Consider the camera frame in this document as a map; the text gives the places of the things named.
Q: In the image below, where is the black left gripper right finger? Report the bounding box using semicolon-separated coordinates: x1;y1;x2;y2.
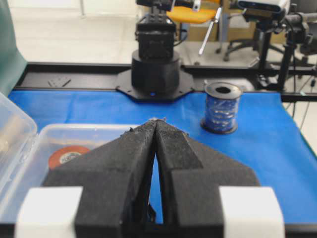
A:
156;120;285;238

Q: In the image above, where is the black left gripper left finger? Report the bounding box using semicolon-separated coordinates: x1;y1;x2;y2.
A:
15;120;156;238

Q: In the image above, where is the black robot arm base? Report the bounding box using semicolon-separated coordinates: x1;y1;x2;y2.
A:
131;0;179;94

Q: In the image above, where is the clear plastic toolbox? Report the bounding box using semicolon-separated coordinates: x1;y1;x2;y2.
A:
0;124;136;224

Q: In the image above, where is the clear toolbox lid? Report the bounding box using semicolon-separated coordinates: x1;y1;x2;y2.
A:
0;94;38;199

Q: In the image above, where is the red tape roll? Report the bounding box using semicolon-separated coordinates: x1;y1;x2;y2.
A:
48;145;90;170

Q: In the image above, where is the blue table mat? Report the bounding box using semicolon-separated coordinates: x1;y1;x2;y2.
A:
9;91;317;224

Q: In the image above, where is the black octagonal mounting plate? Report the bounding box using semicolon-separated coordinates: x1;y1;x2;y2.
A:
116;70;195;102

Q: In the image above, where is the black office chair base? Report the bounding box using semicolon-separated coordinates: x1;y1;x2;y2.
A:
215;14;263;62

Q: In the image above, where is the orange office chair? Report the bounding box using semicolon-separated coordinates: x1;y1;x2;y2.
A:
167;0;231;56

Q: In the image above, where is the blue wire spool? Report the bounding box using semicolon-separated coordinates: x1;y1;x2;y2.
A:
201;82;243;134

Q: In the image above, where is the black camera stand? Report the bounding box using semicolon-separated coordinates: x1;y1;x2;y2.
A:
243;10;317;91

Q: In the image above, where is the white depth camera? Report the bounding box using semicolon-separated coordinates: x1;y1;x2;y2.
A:
230;0;290;17

